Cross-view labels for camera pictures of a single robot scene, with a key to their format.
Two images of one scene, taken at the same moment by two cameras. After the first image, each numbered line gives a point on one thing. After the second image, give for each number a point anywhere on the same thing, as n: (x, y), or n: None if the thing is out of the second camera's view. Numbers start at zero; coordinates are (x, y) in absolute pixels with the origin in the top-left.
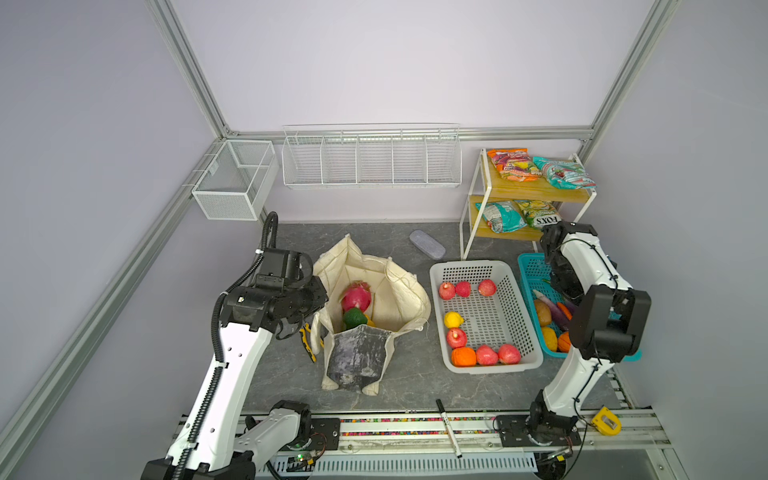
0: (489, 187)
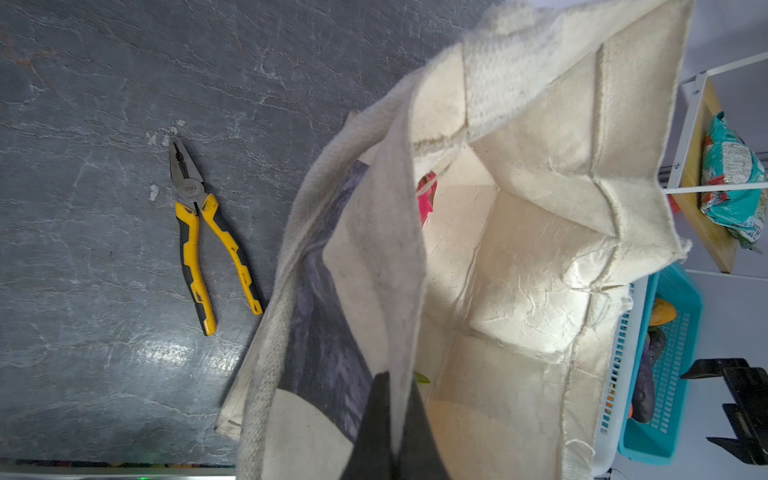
0: (683, 187)
